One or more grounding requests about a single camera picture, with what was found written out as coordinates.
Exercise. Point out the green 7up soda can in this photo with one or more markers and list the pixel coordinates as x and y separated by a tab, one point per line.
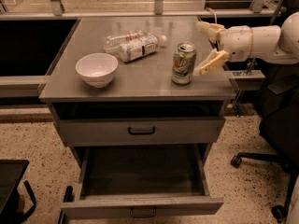
183	63

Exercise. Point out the grey metal drawer cabinet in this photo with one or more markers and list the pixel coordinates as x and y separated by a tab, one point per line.
142	89

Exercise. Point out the open grey middle drawer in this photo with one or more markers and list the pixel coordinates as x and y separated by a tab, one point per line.
141	182

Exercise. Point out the black side table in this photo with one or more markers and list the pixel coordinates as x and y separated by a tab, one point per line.
11	172

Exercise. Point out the black office chair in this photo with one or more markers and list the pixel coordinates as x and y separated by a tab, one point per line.
277	102

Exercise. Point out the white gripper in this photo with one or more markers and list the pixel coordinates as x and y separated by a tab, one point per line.
237	43

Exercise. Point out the white ceramic bowl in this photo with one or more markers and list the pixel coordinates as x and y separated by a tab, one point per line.
97	69

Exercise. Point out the grey top drawer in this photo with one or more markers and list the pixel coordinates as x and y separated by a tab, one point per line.
126	132

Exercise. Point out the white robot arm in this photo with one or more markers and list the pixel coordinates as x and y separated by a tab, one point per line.
288	43

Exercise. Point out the white labelled plastic bottle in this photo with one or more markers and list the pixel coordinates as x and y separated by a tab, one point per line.
140	47

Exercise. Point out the clear crushed plastic bottle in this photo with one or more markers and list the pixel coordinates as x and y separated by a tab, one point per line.
111	42

